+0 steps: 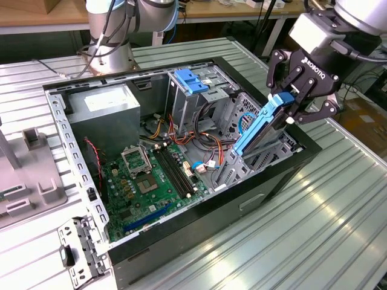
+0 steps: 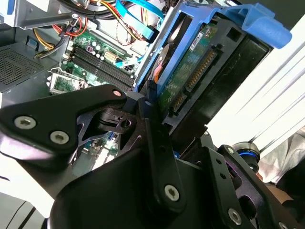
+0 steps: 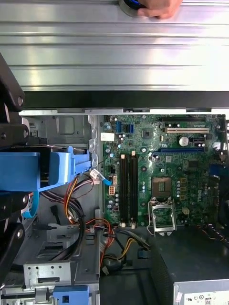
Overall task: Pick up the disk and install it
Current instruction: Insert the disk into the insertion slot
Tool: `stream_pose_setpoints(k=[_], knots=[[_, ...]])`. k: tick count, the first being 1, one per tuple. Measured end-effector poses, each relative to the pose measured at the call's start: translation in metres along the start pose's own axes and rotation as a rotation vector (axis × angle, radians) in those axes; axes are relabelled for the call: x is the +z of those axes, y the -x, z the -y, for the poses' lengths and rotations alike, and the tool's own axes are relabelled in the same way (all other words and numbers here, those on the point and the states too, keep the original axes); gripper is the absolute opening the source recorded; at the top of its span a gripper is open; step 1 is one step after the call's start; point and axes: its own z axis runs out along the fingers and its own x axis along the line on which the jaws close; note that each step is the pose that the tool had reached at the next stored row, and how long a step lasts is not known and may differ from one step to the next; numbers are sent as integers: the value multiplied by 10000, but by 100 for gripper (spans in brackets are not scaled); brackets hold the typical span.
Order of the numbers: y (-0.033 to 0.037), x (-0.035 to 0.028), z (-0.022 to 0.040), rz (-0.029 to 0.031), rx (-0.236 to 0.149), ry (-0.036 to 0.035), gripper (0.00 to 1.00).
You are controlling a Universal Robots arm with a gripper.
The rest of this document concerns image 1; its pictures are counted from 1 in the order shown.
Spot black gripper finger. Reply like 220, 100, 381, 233
265, 49, 304, 98
285, 77, 339, 125

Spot hard disk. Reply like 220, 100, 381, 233
232, 92, 296, 160

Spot grey metal disk bay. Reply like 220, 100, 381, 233
211, 92, 305, 194

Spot black tripod stand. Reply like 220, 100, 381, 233
249, 0, 281, 63

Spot flat labelled cardboard box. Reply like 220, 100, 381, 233
338, 96, 387, 152

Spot wooden top desk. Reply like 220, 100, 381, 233
0, 0, 309, 34

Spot blue plastic drive latch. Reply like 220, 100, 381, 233
174, 68, 210, 95

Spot grey optical drive cage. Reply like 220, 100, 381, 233
164, 65, 239, 137

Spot black RAM slot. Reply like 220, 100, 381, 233
160, 146, 193, 197
152, 147, 186, 199
163, 144, 197, 196
156, 147, 189, 198

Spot green motherboard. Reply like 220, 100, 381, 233
101, 141, 212, 242

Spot CPU socket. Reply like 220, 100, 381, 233
132, 172, 161, 196

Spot black open PC case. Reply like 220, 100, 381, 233
42, 56, 323, 290

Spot grey power supply unit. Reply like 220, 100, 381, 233
65, 84, 142, 158

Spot blue expansion slot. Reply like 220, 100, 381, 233
123, 201, 174, 234

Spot grey parts rack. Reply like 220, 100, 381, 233
0, 119, 68, 230

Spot green RAM stick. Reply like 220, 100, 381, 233
0, 184, 25, 202

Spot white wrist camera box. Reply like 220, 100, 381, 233
288, 13, 347, 57

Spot blue flat data wire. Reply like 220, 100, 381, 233
238, 112, 258, 140

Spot multicolour wire bundle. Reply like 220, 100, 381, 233
167, 114, 242, 170

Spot yellow black power wires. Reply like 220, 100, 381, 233
141, 116, 167, 141

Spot metal socket cover frame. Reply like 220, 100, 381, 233
120, 144, 152, 178

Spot brown square base plate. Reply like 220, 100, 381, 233
77, 50, 141, 76

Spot red black fan wire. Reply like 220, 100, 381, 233
83, 137, 106, 182

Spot grey cable with metal plug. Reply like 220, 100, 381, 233
33, 59, 72, 80

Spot metal expansion card bracket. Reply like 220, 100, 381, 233
57, 216, 111, 286

